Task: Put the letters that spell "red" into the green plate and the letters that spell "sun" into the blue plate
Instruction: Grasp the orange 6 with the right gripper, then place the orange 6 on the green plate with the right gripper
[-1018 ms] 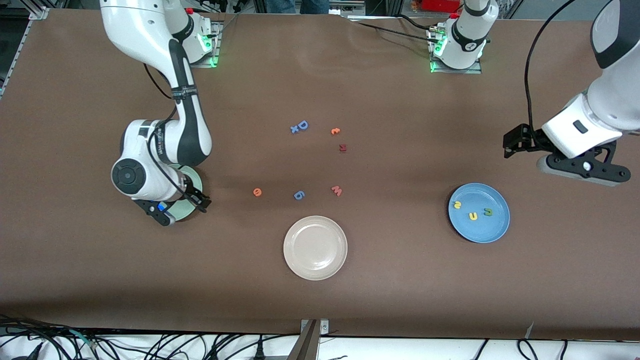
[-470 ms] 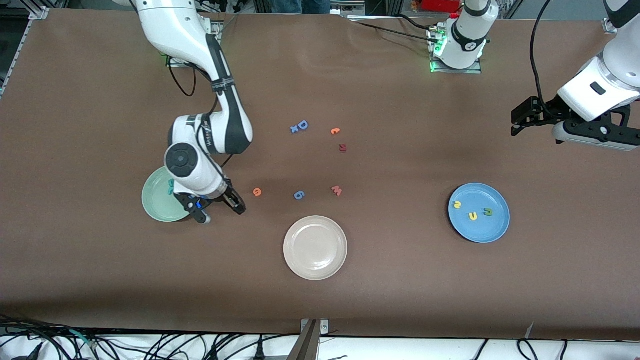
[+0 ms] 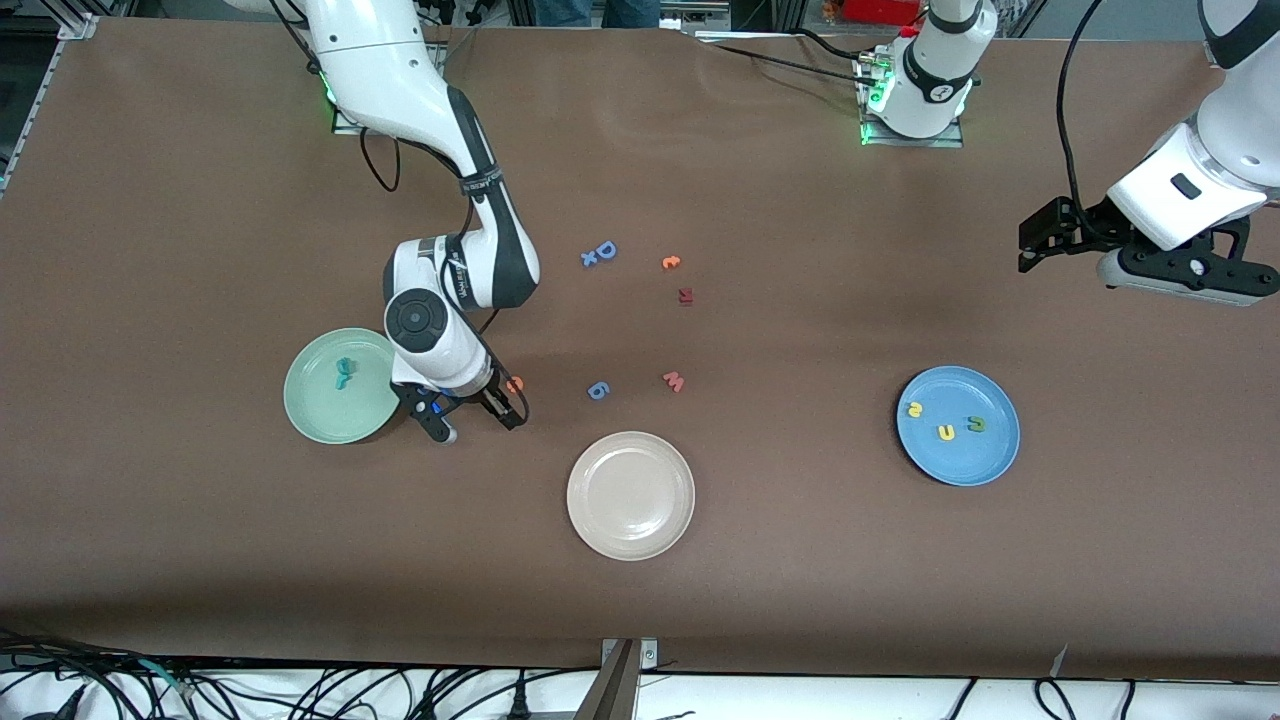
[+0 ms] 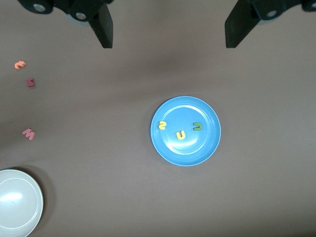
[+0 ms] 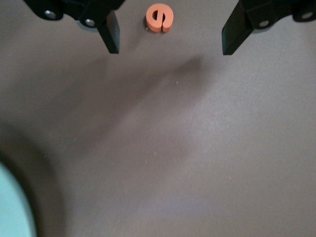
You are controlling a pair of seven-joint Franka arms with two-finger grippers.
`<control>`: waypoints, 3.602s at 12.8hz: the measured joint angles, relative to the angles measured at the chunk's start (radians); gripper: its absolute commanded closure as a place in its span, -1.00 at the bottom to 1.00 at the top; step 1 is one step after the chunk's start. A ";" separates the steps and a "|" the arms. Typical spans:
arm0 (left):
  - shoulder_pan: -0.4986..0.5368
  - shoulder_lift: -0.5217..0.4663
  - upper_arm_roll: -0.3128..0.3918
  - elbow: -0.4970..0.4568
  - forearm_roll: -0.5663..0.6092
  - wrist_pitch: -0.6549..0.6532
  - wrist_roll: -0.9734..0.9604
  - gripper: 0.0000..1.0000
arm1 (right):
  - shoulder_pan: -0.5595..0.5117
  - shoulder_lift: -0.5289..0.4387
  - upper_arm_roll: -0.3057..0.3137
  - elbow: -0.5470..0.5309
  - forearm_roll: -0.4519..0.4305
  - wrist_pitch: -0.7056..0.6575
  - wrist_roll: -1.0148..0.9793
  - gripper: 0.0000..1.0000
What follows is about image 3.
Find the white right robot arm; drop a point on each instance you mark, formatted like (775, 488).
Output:
(370, 60)

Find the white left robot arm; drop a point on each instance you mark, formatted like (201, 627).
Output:
(935, 70)

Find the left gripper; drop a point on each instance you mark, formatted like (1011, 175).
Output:
(1087, 229)

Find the silver edge bracket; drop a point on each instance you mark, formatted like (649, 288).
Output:
(650, 655)

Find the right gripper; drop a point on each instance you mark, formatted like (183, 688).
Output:
(491, 397)

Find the beige plate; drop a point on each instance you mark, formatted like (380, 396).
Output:
(631, 496)

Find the blue plate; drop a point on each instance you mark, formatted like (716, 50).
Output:
(960, 465)

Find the black power plug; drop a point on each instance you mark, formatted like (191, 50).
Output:
(520, 700)

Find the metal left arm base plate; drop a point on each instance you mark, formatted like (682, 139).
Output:
(915, 143)

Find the blue foam letter D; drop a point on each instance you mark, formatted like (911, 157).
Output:
(606, 250)

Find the aluminium frame profile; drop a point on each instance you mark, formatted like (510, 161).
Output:
(80, 22)

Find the brown table cover sheet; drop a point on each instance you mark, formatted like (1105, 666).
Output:
(640, 150)

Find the light green plate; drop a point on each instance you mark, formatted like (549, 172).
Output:
(330, 415)

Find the pink foam letter w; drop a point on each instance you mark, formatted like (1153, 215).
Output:
(673, 381)

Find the dark metal post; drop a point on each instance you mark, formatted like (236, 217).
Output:
(612, 695)

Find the red box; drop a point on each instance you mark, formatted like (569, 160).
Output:
(880, 10)

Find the blue foam digit six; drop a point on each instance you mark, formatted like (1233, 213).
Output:
(598, 390)

